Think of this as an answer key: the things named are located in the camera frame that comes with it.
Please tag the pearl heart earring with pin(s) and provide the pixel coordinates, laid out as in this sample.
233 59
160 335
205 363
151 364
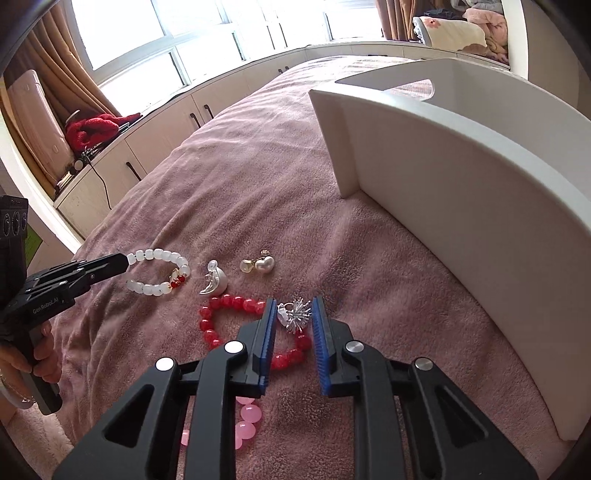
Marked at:
264 265

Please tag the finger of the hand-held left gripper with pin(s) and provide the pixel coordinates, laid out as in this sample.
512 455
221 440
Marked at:
87 270

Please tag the pink fluffy blanket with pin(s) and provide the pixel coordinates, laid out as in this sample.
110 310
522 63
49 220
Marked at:
489 32

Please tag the silver sparkly brooch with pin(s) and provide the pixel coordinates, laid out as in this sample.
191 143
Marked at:
295 317

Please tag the white window-seat cabinet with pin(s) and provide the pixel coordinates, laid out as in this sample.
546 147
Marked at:
152 136

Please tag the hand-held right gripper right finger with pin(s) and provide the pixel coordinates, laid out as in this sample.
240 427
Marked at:
321 344

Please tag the white storage box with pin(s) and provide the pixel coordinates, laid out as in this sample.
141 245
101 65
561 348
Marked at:
438 184

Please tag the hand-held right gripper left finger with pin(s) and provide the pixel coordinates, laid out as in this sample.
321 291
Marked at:
268 344

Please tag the brown curtain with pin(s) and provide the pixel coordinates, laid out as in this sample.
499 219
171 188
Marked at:
392 18
60 46

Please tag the small black gadget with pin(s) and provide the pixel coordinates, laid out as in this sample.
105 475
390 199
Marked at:
81 164

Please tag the silver moon ornament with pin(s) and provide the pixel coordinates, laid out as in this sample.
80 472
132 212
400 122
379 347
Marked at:
216 279

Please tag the large window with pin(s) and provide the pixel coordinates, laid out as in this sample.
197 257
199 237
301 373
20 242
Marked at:
184 32

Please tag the red knitted garment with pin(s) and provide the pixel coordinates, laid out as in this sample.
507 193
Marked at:
92 129

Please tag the white floral pillow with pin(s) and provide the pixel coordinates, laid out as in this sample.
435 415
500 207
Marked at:
450 34

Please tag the white curved furniture panel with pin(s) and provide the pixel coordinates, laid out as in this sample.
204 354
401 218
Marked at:
540 41

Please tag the mauve plush blanket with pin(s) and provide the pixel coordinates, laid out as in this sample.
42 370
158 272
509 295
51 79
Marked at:
277 184

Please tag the person's left hand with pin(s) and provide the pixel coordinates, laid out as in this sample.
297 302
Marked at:
14 367

